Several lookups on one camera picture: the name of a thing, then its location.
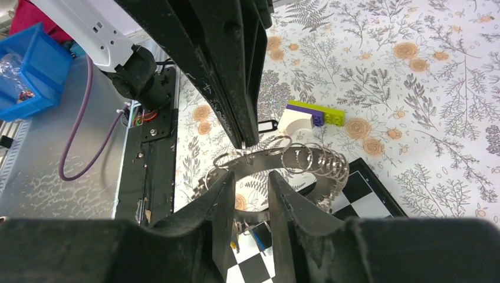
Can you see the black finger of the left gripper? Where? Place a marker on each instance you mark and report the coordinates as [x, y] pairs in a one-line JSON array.
[[261, 13], [217, 45]]

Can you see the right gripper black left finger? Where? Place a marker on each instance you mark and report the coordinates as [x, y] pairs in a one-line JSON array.
[[191, 245]]

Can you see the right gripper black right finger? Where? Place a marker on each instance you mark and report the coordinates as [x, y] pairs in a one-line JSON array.
[[310, 245]]

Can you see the blue key tag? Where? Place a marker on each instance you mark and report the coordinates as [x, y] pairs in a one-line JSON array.
[[257, 240]]

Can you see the metal keyring disc with rings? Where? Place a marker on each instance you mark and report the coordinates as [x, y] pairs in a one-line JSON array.
[[289, 164]]

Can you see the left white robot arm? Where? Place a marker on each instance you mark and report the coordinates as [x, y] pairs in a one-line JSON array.
[[130, 67]]

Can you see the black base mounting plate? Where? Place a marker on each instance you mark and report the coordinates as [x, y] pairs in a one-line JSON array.
[[146, 187]]

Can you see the black white chessboard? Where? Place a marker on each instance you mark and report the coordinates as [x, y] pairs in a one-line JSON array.
[[363, 197]]

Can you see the black key tag with key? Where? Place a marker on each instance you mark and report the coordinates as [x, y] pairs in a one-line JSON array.
[[267, 126]]

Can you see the green purple white toy bricks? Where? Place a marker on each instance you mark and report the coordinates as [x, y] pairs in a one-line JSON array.
[[299, 115]]

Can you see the floral patterned table mat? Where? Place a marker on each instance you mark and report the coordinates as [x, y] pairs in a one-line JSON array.
[[419, 84]]

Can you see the blue plastic storage bin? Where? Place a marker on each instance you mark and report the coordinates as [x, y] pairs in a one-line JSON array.
[[34, 69]]

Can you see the white slotted cable duct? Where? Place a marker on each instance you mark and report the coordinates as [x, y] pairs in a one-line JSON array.
[[19, 130]]

